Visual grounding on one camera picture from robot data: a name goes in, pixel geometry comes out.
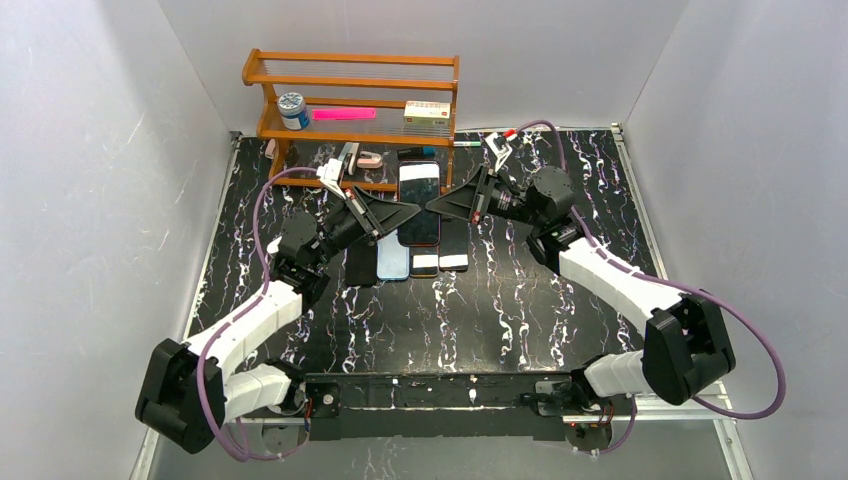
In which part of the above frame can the light blue phone case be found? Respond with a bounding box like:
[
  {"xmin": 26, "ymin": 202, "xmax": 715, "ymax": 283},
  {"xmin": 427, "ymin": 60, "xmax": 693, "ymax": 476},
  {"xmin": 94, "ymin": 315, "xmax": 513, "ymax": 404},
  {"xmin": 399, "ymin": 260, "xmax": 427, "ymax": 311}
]
[{"xmin": 376, "ymin": 231, "xmax": 410, "ymax": 282}]

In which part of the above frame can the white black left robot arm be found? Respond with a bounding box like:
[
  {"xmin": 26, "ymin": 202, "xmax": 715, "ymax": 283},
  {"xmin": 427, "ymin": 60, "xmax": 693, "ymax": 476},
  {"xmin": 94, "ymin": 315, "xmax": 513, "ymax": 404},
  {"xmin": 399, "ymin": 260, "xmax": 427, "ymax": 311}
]
[{"xmin": 134, "ymin": 187, "xmax": 421, "ymax": 454}]

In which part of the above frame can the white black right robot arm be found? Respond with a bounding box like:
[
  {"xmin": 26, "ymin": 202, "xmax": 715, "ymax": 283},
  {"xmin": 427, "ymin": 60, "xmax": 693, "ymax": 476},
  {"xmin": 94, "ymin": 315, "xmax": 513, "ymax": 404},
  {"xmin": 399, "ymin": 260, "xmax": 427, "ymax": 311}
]
[{"xmin": 426, "ymin": 166, "xmax": 736, "ymax": 408}]

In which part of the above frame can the pink stapler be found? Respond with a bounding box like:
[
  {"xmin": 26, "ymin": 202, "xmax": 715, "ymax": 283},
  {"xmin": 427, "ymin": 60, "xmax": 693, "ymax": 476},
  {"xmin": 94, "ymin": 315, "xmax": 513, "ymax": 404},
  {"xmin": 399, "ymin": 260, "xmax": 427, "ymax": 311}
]
[{"xmin": 356, "ymin": 151, "xmax": 383, "ymax": 169}]

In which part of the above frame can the grey blue stapler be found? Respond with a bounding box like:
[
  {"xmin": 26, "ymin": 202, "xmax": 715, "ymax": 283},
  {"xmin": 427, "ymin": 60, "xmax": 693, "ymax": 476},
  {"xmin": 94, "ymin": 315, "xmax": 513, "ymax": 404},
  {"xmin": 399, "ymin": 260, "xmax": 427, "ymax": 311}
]
[{"xmin": 338, "ymin": 142, "xmax": 360, "ymax": 175}]

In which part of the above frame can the blue black marker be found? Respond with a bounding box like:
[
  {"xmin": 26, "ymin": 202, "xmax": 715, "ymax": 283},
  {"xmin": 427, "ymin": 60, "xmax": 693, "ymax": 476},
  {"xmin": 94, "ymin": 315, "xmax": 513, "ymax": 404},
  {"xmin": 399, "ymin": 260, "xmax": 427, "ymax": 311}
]
[{"xmin": 396, "ymin": 146, "xmax": 436, "ymax": 161}]

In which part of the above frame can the orange wooden shelf rack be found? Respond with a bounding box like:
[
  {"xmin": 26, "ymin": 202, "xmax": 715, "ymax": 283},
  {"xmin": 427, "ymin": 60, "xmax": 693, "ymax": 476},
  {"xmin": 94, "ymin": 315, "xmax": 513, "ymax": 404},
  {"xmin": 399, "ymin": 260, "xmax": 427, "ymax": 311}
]
[{"xmin": 241, "ymin": 49, "xmax": 460, "ymax": 190}]

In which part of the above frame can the pink ruler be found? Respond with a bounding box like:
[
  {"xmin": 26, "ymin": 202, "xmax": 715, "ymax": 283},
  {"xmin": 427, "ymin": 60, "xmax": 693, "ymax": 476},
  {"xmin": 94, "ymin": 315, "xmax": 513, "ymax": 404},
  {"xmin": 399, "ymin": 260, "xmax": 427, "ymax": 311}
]
[{"xmin": 312, "ymin": 107, "xmax": 377, "ymax": 121}]

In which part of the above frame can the white red box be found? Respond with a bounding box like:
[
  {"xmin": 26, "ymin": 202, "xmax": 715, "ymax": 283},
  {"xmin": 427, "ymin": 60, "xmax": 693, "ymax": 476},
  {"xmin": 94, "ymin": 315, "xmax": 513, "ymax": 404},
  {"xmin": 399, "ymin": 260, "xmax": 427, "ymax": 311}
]
[{"xmin": 403, "ymin": 100, "xmax": 451, "ymax": 126}]

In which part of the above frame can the blue white jar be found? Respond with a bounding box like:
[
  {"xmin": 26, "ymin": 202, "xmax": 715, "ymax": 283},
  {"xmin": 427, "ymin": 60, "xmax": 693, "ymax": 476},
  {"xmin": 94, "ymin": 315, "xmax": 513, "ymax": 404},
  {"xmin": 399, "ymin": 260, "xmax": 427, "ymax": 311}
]
[{"xmin": 276, "ymin": 92, "xmax": 310, "ymax": 131}]

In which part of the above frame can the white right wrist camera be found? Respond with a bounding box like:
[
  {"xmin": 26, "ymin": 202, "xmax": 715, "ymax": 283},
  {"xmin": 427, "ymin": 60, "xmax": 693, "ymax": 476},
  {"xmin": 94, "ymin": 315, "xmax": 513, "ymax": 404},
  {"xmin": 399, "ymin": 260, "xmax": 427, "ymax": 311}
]
[{"xmin": 484, "ymin": 129, "xmax": 517, "ymax": 175}]

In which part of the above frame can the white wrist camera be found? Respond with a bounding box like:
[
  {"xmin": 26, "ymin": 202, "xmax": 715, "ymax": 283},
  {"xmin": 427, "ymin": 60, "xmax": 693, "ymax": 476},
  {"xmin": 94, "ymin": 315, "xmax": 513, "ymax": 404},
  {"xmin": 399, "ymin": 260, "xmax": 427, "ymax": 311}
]
[
  {"xmin": 484, "ymin": 129, "xmax": 517, "ymax": 175},
  {"xmin": 316, "ymin": 158, "xmax": 345, "ymax": 199}
]

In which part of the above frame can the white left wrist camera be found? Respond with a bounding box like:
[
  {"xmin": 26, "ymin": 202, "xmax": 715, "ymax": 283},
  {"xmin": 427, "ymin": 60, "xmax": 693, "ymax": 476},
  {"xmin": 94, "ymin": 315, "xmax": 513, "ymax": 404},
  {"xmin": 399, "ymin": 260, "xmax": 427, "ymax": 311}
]
[{"xmin": 316, "ymin": 158, "xmax": 345, "ymax": 199}]

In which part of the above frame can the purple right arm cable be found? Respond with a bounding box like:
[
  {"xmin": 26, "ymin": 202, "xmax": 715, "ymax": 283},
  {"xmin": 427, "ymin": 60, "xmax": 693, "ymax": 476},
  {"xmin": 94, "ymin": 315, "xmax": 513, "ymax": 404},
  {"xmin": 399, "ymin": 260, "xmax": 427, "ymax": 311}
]
[{"xmin": 513, "ymin": 119, "xmax": 788, "ymax": 457}]

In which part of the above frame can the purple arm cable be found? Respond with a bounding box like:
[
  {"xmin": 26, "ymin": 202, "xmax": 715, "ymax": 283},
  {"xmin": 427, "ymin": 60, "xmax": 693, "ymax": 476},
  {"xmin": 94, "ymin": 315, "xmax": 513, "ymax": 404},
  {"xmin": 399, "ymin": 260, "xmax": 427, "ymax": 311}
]
[
  {"xmin": 196, "ymin": 165, "xmax": 319, "ymax": 463},
  {"xmin": 513, "ymin": 119, "xmax": 788, "ymax": 457}
]

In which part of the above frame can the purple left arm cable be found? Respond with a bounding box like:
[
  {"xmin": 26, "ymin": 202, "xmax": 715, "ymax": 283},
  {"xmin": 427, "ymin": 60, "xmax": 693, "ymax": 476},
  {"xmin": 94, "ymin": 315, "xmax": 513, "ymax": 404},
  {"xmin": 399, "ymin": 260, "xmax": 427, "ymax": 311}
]
[{"xmin": 196, "ymin": 165, "xmax": 319, "ymax": 463}]

